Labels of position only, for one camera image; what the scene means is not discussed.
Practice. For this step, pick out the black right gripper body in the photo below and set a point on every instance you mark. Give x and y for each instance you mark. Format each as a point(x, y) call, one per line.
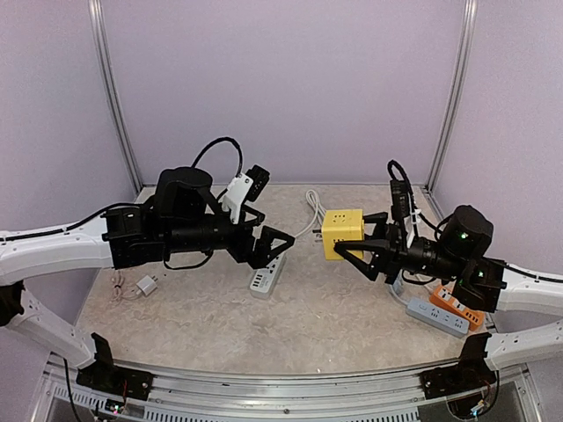
point(391, 251)

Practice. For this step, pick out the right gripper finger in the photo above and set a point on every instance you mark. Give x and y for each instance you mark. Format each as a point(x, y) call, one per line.
point(379, 223)
point(368, 268)

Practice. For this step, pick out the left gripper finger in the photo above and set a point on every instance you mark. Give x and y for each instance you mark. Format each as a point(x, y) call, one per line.
point(273, 242)
point(262, 256)

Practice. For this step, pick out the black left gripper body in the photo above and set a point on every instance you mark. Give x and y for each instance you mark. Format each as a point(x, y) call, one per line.
point(239, 248)

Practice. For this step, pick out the white power strip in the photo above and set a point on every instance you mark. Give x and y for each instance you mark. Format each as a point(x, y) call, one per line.
point(264, 280)

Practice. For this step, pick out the yellow cube socket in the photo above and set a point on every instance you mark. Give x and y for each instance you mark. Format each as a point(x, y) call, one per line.
point(339, 225)

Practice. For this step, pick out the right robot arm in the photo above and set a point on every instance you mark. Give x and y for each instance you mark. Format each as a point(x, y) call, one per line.
point(458, 256)

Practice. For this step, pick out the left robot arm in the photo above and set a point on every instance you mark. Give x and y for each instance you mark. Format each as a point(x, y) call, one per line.
point(182, 216)

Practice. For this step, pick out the orange power strip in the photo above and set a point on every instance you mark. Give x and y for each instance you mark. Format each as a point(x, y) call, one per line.
point(443, 298)

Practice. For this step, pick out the blue power strip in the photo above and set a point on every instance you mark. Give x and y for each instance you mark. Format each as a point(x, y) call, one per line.
point(428, 313)

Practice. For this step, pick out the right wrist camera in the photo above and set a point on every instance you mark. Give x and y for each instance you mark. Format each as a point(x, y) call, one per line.
point(403, 206)

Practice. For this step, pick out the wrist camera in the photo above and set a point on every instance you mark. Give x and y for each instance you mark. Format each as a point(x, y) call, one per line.
point(245, 187)
point(403, 206)

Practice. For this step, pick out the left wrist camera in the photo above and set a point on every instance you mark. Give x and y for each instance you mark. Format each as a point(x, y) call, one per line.
point(245, 187)

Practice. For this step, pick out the white charger with cable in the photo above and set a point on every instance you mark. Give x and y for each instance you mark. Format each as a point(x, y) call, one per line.
point(142, 288)

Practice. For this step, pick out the front aluminium rail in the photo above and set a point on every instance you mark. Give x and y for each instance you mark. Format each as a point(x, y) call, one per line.
point(190, 395)

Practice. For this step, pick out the right aluminium frame post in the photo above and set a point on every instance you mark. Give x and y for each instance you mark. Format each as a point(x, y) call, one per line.
point(456, 92)

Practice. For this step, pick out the aluminium frame post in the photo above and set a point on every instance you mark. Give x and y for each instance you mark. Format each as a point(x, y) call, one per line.
point(456, 92)
point(96, 13)

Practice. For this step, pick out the left aluminium frame post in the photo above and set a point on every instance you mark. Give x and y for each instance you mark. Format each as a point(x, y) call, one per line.
point(96, 13)

